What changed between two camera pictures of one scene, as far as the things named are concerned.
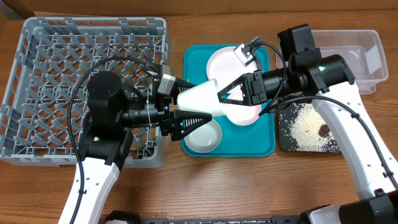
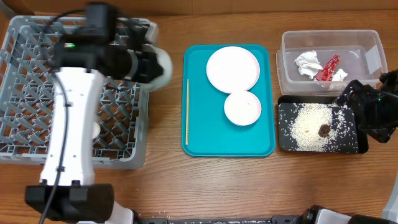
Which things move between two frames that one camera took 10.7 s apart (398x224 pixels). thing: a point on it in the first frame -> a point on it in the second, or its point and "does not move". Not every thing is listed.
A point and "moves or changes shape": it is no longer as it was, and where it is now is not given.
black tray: x=302 y=129 does not move
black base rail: x=273 y=219 does not move
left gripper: x=176 y=127 -> x=150 y=61
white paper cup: x=203 y=98 moves or changes shape
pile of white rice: x=305 y=128 does not move
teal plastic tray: x=255 y=140 does not move
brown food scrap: x=324 y=130 does not move
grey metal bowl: x=206 y=139 -> x=151 y=40
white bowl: x=242 y=115 does not move
